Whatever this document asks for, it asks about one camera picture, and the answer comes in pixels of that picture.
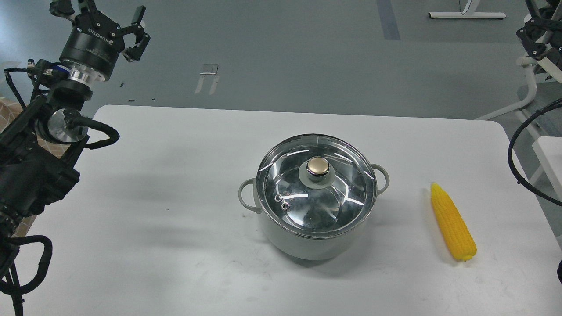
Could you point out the white stand base top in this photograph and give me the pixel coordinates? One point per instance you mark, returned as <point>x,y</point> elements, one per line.
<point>469,11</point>

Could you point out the yellow corn cob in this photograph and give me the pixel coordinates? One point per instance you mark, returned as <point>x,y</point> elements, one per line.
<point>455,233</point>

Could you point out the white steel cooking pot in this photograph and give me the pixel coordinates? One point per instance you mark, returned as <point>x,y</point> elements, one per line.
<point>292,244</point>

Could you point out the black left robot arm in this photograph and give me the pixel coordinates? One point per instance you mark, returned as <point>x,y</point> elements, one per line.
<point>40,147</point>

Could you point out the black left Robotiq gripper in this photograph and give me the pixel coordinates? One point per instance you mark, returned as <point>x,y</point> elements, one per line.
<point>91,43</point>

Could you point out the glass pot lid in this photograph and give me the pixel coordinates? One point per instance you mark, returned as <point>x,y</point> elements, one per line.
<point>318,186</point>

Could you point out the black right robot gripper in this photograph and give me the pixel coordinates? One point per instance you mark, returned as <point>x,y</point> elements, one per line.
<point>541,36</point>

